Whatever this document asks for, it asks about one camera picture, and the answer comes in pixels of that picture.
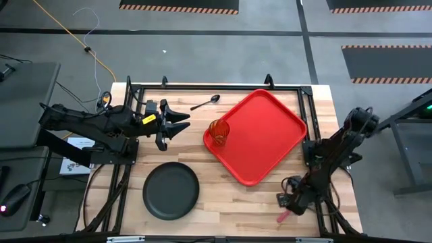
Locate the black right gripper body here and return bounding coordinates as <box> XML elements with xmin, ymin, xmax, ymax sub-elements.
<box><xmin>286</xmin><ymin>184</ymin><xmax>310</xmax><ymax>217</ymax></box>

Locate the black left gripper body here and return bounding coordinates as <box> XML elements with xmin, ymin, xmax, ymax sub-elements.
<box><xmin>144</xmin><ymin>99</ymin><xmax>170</xmax><ymax>152</ymax></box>

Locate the pink handled metal fork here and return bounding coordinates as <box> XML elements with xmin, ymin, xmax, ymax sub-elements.
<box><xmin>276</xmin><ymin>211</ymin><xmax>293</xmax><ymax>224</ymax></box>

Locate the black spoon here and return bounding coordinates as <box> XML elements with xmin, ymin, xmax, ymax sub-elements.
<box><xmin>190</xmin><ymin>94</ymin><xmax>221</xmax><ymax>111</ymax></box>

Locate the dark grey round plate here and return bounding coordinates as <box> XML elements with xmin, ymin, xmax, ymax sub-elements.
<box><xmin>142</xmin><ymin>161</ymin><xmax>200</xmax><ymax>221</ymax></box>

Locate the orange translucent cup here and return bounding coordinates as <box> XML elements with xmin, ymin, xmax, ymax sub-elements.
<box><xmin>208</xmin><ymin>119</ymin><xmax>231</xmax><ymax>146</ymax></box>

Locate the red plastic tray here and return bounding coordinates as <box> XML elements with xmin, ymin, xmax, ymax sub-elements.
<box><xmin>202</xmin><ymin>88</ymin><xmax>308</xmax><ymax>187</ymax></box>

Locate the white printed cardboard box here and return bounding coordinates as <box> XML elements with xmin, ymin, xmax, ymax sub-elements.
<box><xmin>59</xmin><ymin>136</ymin><xmax>96</xmax><ymax>176</ymax></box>

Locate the black hazard striped floor mat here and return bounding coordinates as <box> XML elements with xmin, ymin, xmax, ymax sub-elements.
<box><xmin>341</xmin><ymin>45</ymin><xmax>432</xmax><ymax>84</ymax></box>
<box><xmin>118</xmin><ymin>0</ymin><xmax>240</xmax><ymax>16</ymax></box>
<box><xmin>325</xmin><ymin>0</ymin><xmax>432</xmax><ymax>14</ymax></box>

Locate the grey desk top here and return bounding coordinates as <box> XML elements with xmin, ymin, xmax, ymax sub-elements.
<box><xmin>0</xmin><ymin>146</ymin><xmax>50</xmax><ymax>233</ymax></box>
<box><xmin>0</xmin><ymin>61</ymin><xmax>61</xmax><ymax>150</ymax></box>

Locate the black computer mouse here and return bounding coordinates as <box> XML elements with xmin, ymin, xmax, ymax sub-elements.
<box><xmin>0</xmin><ymin>184</ymin><xmax>32</xmax><ymax>217</ymax></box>

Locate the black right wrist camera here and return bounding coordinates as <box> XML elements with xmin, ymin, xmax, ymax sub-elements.
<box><xmin>276</xmin><ymin>192</ymin><xmax>292</xmax><ymax>208</ymax></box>

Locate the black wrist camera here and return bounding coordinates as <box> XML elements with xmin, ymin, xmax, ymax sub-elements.
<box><xmin>276</xmin><ymin>192</ymin><xmax>292</xmax><ymax>208</ymax></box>
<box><xmin>145</xmin><ymin>99</ymin><xmax>160</xmax><ymax>114</ymax></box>

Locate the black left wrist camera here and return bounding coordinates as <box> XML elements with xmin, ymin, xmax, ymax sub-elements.
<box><xmin>145</xmin><ymin>99</ymin><xmax>160</xmax><ymax>114</ymax></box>

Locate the silver metal bracket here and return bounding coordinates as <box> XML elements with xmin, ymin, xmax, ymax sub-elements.
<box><xmin>107</xmin><ymin>236</ymin><xmax>146</xmax><ymax>243</ymax></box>
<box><xmin>296</xmin><ymin>237</ymin><xmax>334</xmax><ymax>243</ymax></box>

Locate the black aluminium table frame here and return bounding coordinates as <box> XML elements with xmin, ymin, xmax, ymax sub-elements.
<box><xmin>80</xmin><ymin>74</ymin><xmax>362</xmax><ymax>243</ymax></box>

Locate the thin white floor cable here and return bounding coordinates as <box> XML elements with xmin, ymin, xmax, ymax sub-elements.
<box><xmin>72</xmin><ymin>7</ymin><xmax>103</xmax><ymax>102</ymax></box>

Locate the black metal stand frame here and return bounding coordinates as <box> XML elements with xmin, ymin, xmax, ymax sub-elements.
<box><xmin>376</xmin><ymin>88</ymin><xmax>432</xmax><ymax>197</ymax></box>

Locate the yellow floor cable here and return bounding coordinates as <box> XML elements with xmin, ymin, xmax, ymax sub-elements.
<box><xmin>32</xmin><ymin>0</ymin><xmax>117</xmax><ymax>83</ymax></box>

